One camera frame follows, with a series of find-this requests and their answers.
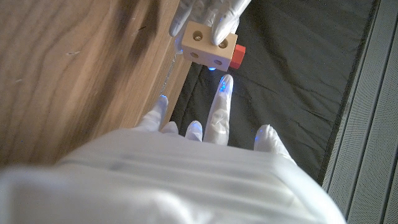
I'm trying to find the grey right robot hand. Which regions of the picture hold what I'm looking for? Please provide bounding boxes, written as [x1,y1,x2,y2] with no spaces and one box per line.
[0,73,348,224]

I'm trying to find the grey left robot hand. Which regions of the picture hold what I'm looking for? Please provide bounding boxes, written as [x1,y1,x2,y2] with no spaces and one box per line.
[169,0,252,54]

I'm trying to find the wooden block with holes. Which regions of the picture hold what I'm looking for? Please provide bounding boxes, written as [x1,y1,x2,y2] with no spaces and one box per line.
[181,21,239,72]

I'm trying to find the red-headed wooden screw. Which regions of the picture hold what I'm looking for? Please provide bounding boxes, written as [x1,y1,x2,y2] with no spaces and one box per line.
[229,44,246,70]

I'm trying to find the wooden table panel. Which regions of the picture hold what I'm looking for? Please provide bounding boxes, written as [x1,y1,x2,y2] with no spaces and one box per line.
[160,52,178,96]

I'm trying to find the black curtain backdrop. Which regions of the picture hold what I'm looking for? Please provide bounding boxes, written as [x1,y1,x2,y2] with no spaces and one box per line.
[169,0,380,186]

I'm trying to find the white perforated panel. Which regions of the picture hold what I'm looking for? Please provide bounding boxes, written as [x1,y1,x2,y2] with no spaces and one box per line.
[322,0,398,224]

